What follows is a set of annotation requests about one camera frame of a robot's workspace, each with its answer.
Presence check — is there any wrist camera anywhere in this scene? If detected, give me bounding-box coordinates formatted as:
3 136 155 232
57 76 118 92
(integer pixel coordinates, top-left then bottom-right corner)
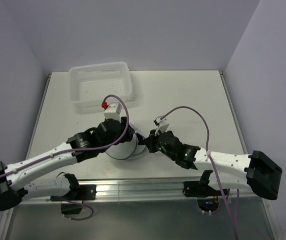
154 116 169 136
101 101 122 122

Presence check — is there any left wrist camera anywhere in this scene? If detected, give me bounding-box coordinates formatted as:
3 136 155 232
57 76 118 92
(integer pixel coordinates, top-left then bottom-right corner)
101 101 122 122

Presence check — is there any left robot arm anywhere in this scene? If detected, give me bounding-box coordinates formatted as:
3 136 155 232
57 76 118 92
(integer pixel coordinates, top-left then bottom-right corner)
0 117 136 212

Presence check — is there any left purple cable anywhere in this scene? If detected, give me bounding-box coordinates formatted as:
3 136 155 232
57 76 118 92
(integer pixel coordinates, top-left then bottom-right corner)
0 94 131 222

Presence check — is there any white plastic basket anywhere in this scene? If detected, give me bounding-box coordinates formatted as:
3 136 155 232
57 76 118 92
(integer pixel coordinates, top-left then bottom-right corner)
67 61 133 108

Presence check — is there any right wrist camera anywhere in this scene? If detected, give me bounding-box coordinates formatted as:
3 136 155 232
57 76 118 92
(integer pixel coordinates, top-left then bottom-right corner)
154 116 169 136

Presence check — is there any white mesh laundry bag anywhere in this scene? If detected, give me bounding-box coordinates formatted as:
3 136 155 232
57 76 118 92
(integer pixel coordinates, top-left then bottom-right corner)
105 123 146 161

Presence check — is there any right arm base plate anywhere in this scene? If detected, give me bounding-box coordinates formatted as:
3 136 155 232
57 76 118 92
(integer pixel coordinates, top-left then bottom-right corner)
182 181 222 198

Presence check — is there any aluminium rail frame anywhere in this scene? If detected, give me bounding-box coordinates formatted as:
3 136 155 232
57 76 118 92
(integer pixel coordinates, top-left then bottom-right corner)
0 70 283 240

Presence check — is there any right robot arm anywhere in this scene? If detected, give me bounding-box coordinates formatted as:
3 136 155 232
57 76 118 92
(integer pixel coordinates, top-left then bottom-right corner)
144 130 282 200

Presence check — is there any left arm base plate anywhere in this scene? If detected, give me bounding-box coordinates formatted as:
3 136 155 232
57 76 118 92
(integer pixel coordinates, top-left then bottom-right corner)
50 184 96 202

